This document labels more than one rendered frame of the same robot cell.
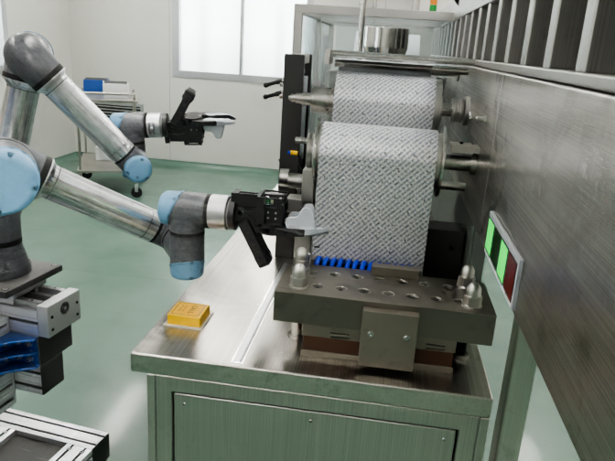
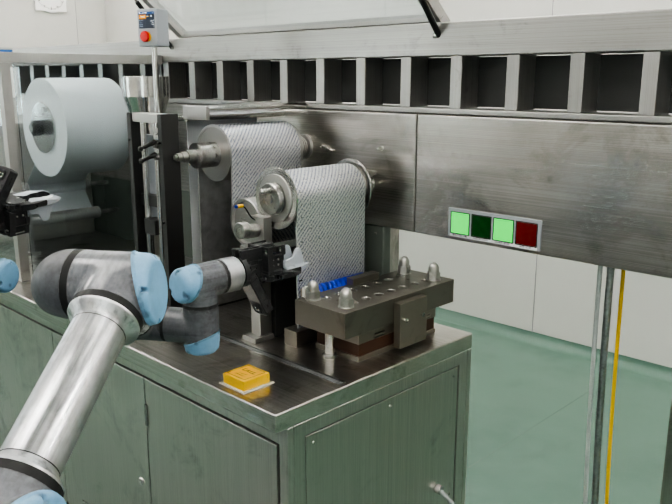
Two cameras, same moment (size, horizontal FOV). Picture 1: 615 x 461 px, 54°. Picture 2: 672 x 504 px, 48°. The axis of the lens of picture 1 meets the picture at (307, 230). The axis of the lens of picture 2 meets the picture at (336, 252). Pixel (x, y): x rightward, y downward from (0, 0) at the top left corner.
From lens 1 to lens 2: 129 cm
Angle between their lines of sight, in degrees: 51
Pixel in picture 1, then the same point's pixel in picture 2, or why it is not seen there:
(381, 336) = (410, 319)
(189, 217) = (217, 285)
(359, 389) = (415, 362)
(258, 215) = (269, 265)
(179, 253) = (210, 326)
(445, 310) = (432, 286)
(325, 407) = (398, 388)
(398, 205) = (347, 227)
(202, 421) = (326, 450)
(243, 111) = not seen: outside the picture
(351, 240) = (322, 265)
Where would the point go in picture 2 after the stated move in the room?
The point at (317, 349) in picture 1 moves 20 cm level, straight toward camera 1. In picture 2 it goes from (366, 353) to (442, 374)
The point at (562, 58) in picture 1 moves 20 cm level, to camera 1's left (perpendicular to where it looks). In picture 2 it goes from (520, 104) to (479, 107)
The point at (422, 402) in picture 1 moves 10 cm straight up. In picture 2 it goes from (444, 354) to (445, 314)
